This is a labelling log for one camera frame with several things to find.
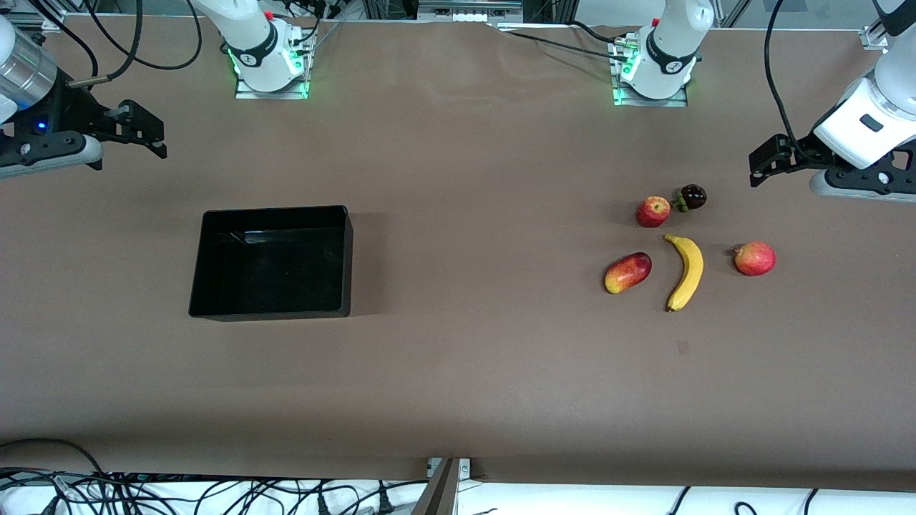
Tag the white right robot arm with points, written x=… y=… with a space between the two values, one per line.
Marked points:
x=254 y=39

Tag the white power strip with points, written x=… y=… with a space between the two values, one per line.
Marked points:
x=469 y=11

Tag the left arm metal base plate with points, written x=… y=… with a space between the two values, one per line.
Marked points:
x=644 y=102

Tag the black plastic box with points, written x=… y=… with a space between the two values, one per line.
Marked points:
x=275 y=265

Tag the aluminium corner bracket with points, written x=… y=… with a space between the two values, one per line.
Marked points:
x=874 y=37
x=39 y=21

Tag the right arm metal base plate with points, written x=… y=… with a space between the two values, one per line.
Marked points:
x=247 y=93

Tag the metal table edge bracket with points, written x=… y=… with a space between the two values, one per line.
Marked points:
x=465 y=468

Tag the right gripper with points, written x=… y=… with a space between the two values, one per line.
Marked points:
x=80 y=109

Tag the dark purple mangosteen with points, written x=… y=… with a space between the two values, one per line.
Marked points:
x=693 y=197

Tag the small red apple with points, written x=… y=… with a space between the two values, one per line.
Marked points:
x=653 y=212

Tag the dark slanted post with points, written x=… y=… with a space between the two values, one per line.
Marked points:
x=438 y=493

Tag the red yellow mango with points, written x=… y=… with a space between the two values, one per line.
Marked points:
x=627 y=272

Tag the yellow banana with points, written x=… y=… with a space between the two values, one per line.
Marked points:
x=689 y=275

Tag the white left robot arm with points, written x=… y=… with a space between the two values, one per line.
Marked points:
x=669 y=43

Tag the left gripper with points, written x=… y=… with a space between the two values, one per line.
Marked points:
x=800 y=154

